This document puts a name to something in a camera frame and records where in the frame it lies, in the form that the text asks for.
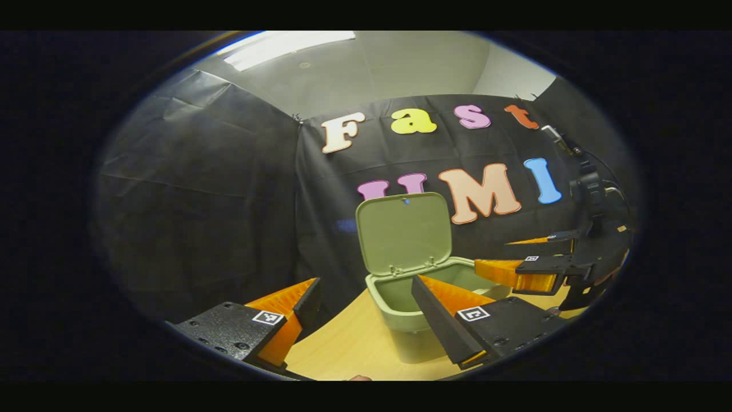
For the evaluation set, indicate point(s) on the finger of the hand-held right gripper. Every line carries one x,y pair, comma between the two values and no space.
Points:
537,266
549,246

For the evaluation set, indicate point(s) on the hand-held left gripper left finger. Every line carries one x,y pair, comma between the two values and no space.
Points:
309,303

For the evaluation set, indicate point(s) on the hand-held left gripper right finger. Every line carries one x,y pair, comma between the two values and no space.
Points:
440,326

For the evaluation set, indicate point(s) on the green desktop garbage bin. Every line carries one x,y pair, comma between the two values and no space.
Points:
403,234

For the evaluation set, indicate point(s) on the wooden desktop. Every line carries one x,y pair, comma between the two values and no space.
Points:
343,349

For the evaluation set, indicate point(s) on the black backdrop cloth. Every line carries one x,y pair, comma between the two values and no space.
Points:
229,200

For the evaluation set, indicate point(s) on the ceiling light panel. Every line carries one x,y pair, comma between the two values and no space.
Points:
274,48

